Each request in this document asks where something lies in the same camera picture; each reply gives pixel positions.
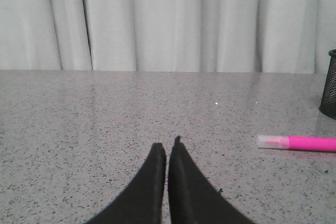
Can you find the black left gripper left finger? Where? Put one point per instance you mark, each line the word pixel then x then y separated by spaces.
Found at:
pixel 141 200

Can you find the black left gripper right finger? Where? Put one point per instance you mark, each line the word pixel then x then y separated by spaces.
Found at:
pixel 192 199

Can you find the pink pen with clear cap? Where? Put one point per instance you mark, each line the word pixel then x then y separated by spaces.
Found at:
pixel 301 143

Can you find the black mesh pen cup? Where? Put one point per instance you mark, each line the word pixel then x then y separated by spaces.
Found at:
pixel 327 106

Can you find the grey pleated curtain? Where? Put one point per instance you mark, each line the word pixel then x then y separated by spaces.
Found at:
pixel 289 36

